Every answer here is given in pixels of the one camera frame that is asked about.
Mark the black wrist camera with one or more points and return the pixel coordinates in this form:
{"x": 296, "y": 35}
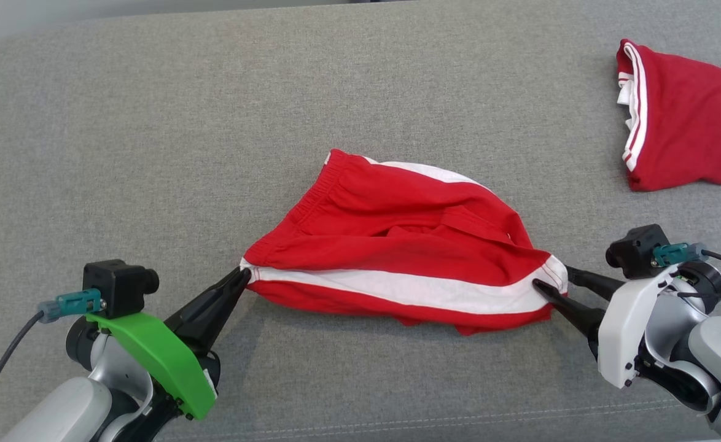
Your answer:
{"x": 115, "y": 285}
{"x": 634, "y": 252}

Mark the teal right camera connector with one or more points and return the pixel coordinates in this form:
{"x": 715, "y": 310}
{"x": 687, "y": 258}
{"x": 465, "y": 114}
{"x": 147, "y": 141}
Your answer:
{"x": 674, "y": 253}

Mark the red shorts with white stripe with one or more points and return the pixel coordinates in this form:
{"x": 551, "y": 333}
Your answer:
{"x": 397, "y": 245}

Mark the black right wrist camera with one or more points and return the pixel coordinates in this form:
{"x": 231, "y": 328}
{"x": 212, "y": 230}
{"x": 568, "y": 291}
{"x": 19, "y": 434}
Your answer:
{"x": 634, "y": 252}

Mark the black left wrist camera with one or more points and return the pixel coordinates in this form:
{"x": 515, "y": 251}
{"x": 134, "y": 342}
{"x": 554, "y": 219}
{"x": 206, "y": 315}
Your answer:
{"x": 115, "y": 285}

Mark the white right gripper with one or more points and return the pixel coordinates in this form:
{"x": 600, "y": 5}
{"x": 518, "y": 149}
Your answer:
{"x": 621, "y": 331}

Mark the red Bulls 23 jersey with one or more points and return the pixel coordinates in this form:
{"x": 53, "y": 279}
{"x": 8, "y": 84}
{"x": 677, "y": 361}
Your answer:
{"x": 692, "y": 123}

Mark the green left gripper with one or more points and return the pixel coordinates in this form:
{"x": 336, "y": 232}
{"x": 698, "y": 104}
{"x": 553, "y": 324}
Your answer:
{"x": 158, "y": 362}

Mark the grey fabric sofa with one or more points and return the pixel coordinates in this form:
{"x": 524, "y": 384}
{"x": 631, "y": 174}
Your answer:
{"x": 151, "y": 153}

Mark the teal left camera connector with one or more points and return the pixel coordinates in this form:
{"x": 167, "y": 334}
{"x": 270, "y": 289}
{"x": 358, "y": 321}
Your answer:
{"x": 72, "y": 304}

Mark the teal camera connector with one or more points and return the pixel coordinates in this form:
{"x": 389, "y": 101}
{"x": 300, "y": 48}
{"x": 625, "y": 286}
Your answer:
{"x": 674, "y": 253}
{"x": 72, "y": 304}

